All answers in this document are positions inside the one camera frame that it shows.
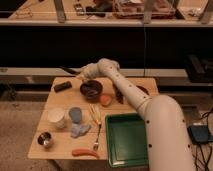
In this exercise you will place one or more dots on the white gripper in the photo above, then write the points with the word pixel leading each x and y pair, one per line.
pixel 88 72

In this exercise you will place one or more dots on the black dish brush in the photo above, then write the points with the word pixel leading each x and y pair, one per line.
pixel 77 74

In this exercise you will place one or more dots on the purple bowl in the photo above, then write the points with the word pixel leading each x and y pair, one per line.
pixel 91 90

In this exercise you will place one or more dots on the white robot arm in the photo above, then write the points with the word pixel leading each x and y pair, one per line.
pixel 168 142

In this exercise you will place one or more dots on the orange round fruit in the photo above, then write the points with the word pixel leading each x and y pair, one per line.
pixel 105 100

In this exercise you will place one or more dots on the dark brown grape bunch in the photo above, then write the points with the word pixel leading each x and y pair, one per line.
pixel 118 94

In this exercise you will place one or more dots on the blue cup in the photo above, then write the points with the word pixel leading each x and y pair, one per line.
pixel 75 114

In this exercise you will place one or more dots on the wooden table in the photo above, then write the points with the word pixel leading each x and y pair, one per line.
pixel 63 143

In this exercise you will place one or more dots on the white paper cup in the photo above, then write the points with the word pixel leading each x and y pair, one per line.
pixel 56 117

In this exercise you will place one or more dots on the light blue crumpled cloth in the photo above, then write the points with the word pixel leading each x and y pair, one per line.
pixel 79 130

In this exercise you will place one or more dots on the green plastic tray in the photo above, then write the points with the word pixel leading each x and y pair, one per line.
pixel 126 140

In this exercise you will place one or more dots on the metal fork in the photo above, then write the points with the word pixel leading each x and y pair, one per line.
pixel 96 143

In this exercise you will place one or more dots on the small metal cup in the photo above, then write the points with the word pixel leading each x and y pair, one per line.
pixel 45 139

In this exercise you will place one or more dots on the black foot pedal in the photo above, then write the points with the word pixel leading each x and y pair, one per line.
pixel 200 134

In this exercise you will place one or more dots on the yellow handled tool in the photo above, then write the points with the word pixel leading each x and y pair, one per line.
pixel 95 114

